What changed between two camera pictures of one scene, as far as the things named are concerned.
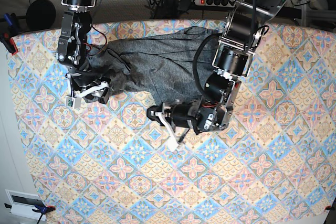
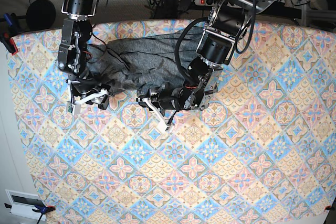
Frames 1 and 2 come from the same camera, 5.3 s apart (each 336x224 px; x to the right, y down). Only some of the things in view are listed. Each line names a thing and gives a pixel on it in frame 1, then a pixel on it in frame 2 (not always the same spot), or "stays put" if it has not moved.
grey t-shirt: x=169 y=67 stays put
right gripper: x=196 y=115 to x=196 y=95
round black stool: x=40 y=14 stays put
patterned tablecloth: x=109 y=163 stays put
